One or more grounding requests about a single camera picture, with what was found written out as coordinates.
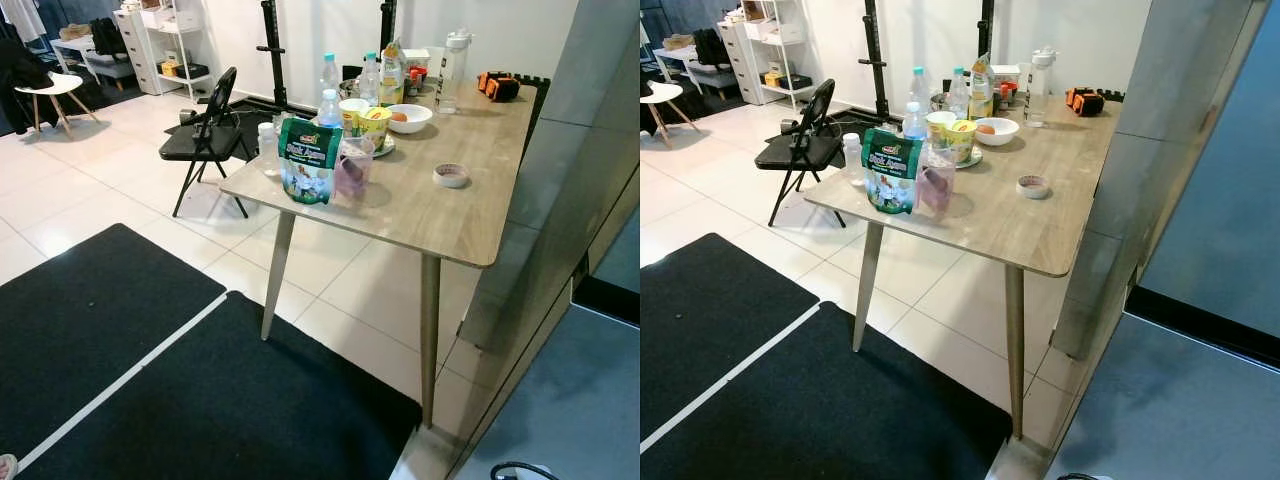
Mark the small red container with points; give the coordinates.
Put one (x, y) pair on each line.
(416, 80)
(1006, 92)

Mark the black folding chair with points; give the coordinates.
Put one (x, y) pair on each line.
(790, 152)
(195, 145)

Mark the black carpet floor mat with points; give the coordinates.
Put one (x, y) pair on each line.
(90, 320)
(830, 410)
(240, 410)
(710, 320)

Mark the white bench with cushion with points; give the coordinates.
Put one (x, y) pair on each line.
(710, 78)
(105, 68)

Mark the white ceramic bowl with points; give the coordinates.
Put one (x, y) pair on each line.
(998, 140)
(412, 127)

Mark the white drawer cabinet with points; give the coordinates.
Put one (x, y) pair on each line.
(740, 60)
(135, 50)

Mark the black squat rack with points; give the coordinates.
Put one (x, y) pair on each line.
(268, 50)
(879, 60)

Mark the black backpack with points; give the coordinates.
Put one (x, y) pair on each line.
(711, 48)
(107, 38)

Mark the beige tape roll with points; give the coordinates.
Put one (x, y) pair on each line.
(1032, 195)
(451, 184)

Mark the white plastic food container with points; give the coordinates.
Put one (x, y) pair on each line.
(1006, 73)
(416, 57)

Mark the clear plastic zip pouch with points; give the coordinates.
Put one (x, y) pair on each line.
(352, 170)
(936, 182)

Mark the green chicken stock pouch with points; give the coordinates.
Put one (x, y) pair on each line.
(308, 165)
(890, 175)

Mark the black foam puzzle mat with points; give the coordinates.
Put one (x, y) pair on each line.
(535, 82)
(1115, 95)

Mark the white round wooden-leg chair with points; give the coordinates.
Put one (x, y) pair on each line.
(50, 85)
(655, 95)

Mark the silver fridge cabinet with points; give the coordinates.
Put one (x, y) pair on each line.
(560, 200)
(1110, 200)

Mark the cream paper cup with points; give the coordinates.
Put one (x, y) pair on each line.
(352, 110)
(938, 122)

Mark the black adjustable dumbbell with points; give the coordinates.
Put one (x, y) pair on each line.
(790, 127)
(189, 117)

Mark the yellow instant noodle cup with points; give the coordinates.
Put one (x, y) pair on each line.
(962, 142)
(375, 128)

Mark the green orange drink carton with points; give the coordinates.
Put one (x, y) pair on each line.
(392, 75)
(980, 90)

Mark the silver fridge compartment door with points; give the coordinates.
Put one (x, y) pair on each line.
(570, 410)
(1180, 420)

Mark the black yellow box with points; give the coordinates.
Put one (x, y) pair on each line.
(788, 81)
(185, 71)

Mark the small white cap bottle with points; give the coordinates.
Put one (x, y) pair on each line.
(852, 160)
(267, 150)

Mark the silver freezer door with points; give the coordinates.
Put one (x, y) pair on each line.
(622, 255)
(1220, 180)

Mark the black rubber gym mat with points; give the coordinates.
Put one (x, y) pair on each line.
(255, 115)
(860, 125)

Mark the tall clear shaker bottle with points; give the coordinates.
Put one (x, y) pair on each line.
(1040, 90)
(452, 75)

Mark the black hanging jacket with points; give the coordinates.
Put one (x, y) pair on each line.
(20, 70)

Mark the brown woven bag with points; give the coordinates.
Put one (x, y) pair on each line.
(678, 42)
(75, 32)

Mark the light wooden dining table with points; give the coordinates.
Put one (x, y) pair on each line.
(470, 140)
(1050, 150)

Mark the shiny metal bowl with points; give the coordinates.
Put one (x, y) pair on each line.
(350, 88)
(938, 100)

